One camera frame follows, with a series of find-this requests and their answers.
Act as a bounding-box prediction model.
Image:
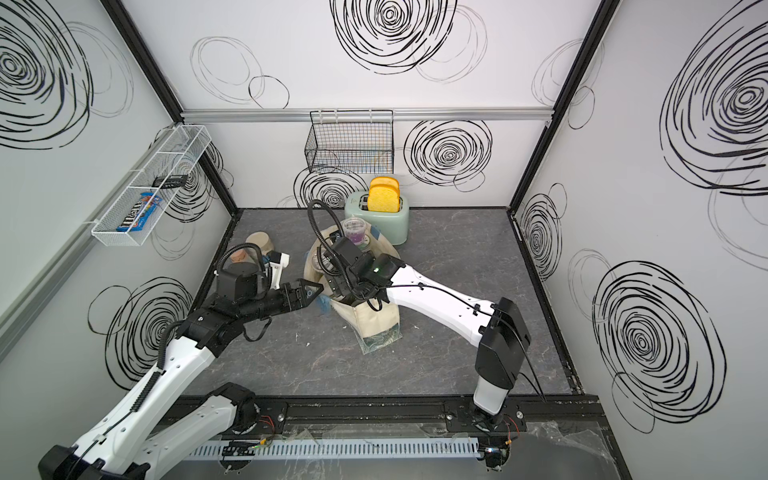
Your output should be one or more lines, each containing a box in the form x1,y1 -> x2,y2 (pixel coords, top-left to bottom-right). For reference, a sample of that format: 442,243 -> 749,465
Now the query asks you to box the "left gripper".
241,279 -> 324,325

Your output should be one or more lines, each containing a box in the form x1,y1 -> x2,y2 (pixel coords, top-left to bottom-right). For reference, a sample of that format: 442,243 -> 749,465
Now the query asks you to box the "beige canvas tote bag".
303,223 -> 401,354

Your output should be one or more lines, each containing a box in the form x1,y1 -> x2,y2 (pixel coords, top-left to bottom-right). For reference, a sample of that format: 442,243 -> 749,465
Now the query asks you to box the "clear lid seed jar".
309,253 -> 324,276

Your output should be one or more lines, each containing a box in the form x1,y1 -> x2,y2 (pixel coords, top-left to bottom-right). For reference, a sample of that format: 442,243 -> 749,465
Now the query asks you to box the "purple label clear jar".
341,217 -> 369,247

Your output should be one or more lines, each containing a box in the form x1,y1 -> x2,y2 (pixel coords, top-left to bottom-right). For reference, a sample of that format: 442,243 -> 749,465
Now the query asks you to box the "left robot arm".
38,279 -> 324,479

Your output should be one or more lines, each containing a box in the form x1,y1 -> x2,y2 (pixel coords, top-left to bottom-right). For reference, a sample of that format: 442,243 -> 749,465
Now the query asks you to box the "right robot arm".
316,236 -> 531,416

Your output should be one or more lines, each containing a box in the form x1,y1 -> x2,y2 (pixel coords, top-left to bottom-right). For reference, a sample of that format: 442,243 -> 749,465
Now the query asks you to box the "mint green toaster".
344,191 -> 410,246

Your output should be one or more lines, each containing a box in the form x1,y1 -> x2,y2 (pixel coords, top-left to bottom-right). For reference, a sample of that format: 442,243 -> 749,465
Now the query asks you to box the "beige lid jar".
246,231 -> 274,255

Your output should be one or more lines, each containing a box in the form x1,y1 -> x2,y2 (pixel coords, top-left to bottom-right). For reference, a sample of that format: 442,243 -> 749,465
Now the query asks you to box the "pink lid jar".
229,248 -> 255,264

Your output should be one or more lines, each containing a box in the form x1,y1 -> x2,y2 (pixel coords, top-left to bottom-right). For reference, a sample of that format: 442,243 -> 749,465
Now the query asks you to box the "front yellow bread slice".
367,184 -> 401,213

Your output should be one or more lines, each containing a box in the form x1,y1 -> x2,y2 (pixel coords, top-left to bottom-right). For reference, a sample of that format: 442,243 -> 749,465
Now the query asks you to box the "yellow bread slice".
370,176 -> 400,189
367,184 -> 401,213

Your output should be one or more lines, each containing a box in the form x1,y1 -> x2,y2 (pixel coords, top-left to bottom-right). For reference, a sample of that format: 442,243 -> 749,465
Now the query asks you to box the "rear yellow bread slice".
370,176 -> 400,189

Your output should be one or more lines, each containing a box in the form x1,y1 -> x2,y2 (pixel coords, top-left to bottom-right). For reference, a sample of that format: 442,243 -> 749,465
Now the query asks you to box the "black small box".
152,174 -> 188,189

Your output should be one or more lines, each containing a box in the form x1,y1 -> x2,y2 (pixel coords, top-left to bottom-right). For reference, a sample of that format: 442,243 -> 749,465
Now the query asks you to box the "blue candy packet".
116,192 -> 162,233

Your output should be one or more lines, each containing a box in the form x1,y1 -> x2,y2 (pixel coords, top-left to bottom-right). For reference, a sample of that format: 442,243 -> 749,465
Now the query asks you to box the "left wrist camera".
264,250 -> 290,290

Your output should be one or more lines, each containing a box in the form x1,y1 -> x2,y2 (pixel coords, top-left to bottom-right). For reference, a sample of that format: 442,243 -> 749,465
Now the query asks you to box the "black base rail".
224,394 -> 606,438

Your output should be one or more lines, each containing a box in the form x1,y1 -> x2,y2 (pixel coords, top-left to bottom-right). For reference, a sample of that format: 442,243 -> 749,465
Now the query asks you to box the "black wire basket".
304,109 -> 395,174

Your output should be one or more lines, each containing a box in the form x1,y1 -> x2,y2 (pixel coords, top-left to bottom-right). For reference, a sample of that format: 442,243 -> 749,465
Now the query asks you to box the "white slotted cable duct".
187,437 -> 483,462

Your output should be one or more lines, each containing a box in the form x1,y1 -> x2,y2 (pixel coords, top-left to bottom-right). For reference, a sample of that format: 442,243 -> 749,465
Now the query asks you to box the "white wire shelf basket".
91,124 -> 211,247

